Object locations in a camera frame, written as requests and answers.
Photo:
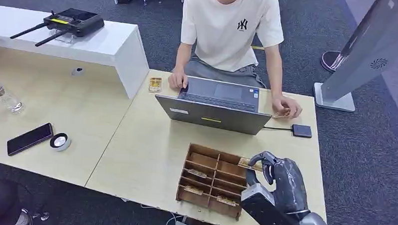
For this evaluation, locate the black remote controller with antennas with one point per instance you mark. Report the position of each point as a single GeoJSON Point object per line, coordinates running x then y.
{"type": "Point", "coordinates": [74, 23]}

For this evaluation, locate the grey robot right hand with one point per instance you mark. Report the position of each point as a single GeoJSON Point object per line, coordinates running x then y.
{"type": "Point", "coordinates": [290, 184]}

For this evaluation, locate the stack of gold cards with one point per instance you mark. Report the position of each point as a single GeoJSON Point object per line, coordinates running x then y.
{"type": "Point", "coordinates": [155, 85]}

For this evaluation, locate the person's left hand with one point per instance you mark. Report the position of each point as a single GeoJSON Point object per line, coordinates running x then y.
{"type": "Point", "coordinates": [287, 103]}

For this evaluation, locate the grey floor display stand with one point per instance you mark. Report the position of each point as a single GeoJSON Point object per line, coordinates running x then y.
{"type": "Point", "coordinates": [361, 57]}

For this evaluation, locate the round white tin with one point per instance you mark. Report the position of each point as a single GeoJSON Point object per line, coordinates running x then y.
{"type": "Point", "coordinates": [60, 142]}

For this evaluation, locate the white desk shelf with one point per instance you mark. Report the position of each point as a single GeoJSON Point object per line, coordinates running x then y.
{"type": "Point", "coordinates": [116, 51]}

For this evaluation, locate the grey open laptop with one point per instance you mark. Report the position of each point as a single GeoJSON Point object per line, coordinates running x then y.
{"type": "Point", "coordinates": [215, 114]}

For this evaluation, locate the clear remote holder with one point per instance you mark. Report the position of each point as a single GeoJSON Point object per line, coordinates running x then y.
{"type": "Point", "coordinates": [65, 39]}

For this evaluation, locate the person in white shirt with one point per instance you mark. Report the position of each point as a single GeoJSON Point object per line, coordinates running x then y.
{"type": "Point", "coordinates": [225, 33]}

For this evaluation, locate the black external drive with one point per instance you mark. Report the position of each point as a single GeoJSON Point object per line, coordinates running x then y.
{"type": "Point", "coordinates": [301, 131]}

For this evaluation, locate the wooden compartment card box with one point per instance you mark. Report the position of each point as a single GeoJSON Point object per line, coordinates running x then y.
{"type": "Point", "coordinates": [209, 181]}

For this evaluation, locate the dark round stand base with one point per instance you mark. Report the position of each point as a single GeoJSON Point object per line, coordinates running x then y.
{"type": "Point", "coordinates": [330, 59]}

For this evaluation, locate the clear glass bottle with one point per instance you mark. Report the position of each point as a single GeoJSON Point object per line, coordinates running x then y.
{"type": "Point", "coordinates": [9, 101]}

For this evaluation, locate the gold printed card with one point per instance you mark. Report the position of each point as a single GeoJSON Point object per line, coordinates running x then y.
{"type": "Point", "coordinates": [248, 164]}
{"type": "Point", "coordinates": [281, 114]}

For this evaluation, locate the yellow floor tape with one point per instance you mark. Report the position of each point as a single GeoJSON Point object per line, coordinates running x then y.
{"type": "Point", "coordinates": [258, 47]}

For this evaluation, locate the black smartphone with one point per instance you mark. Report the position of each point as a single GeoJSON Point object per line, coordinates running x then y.
{"type": "Point", "coordinates": [30, 139]}

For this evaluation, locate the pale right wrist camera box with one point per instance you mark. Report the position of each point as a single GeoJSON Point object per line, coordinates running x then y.
{"type": "Point", "coordinates": [265, 208]}

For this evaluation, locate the small white round gadget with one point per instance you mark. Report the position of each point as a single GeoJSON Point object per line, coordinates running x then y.
{"type": "Point", "coordinates": [78, 71]}

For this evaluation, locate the person's right hand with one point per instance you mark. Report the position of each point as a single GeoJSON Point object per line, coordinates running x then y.
{"type": "Point", "coordinates": [177, 79]}

